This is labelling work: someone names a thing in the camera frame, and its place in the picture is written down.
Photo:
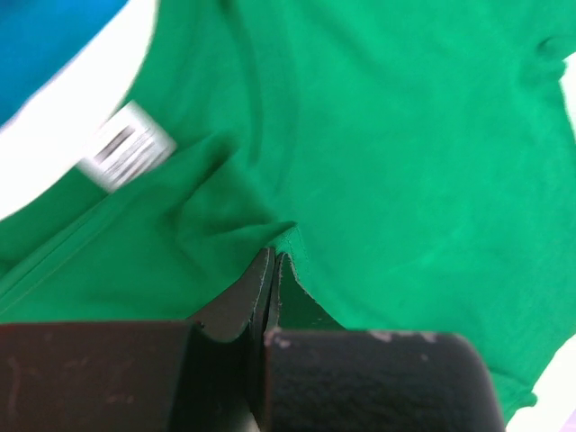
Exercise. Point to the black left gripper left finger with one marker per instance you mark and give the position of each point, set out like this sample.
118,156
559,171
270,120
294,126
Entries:
223,359

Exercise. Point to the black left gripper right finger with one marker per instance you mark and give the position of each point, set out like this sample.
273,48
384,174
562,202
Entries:
290,306

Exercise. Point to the green t-shirt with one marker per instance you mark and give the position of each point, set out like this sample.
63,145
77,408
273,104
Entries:
415,159

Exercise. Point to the folded blue t-shirt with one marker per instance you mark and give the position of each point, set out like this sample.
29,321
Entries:
38,38

